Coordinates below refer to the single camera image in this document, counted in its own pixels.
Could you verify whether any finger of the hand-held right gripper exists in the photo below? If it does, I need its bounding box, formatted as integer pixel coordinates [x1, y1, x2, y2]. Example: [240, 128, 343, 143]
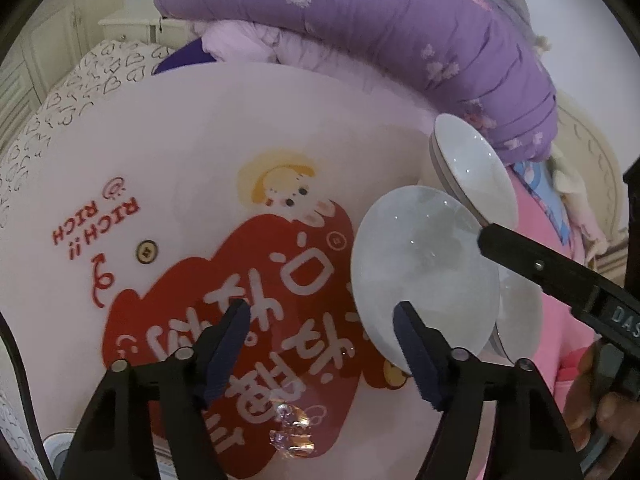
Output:
[476, 223, 601, 311]

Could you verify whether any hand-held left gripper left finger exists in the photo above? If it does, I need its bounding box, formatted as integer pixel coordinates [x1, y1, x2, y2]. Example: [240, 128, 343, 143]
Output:
[60, 299, 252, 480]

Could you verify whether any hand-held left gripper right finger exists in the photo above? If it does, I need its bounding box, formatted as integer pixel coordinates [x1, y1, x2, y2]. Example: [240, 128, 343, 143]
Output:
[392, 301, 583, 480]

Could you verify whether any white bowl with grey band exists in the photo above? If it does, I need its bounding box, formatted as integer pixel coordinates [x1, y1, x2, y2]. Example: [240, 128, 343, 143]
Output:
[429, 114, 519, 228]
[492, 265, 544, 363]

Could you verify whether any white plate with grey rim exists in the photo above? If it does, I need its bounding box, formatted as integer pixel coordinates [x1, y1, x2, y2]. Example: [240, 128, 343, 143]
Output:
[42, 430, 83, 480]

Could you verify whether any person's right hand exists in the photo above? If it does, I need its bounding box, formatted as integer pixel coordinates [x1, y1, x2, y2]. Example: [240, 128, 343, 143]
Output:
[565, 342, 640, 463]

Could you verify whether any cream and pink plush toy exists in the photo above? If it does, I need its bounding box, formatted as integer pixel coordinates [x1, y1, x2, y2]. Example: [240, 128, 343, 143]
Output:
[550, 152, 608, 256]

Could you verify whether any blue printed pillow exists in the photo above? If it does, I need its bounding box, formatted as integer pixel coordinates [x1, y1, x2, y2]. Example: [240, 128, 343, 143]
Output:
[512, 160, 573, 246]

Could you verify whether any cream bed headboard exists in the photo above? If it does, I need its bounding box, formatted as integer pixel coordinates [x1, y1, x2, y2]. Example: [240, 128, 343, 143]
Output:
[550, 92, 626, 271]

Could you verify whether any round pink printed table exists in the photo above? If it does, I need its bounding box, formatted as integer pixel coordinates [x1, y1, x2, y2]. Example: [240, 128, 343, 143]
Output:
[0, 60, 501, 480]

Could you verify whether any purple floral quilt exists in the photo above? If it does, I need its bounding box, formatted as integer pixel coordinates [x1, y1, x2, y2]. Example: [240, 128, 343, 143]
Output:
[155, 0, 558, 163]

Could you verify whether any dark purple cloth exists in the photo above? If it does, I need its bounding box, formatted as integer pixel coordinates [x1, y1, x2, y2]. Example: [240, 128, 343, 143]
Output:
[152, 37, 216, 76]

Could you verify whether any heart print bed sheet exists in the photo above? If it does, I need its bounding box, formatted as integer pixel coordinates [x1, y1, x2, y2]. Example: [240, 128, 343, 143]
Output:
[0, 40, 173, 221]

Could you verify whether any pale pink folded blanket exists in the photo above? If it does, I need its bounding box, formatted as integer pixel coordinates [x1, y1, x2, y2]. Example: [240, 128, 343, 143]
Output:
[202, 17, 436, 111]

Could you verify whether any cream nightstand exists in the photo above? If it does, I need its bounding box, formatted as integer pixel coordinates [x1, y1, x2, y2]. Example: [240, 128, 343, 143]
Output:
[97, 2, 166, 43]

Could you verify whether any cream panelled wardrobe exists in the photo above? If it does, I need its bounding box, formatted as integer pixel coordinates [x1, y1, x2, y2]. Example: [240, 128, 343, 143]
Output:
[0, 0, 161, 146]

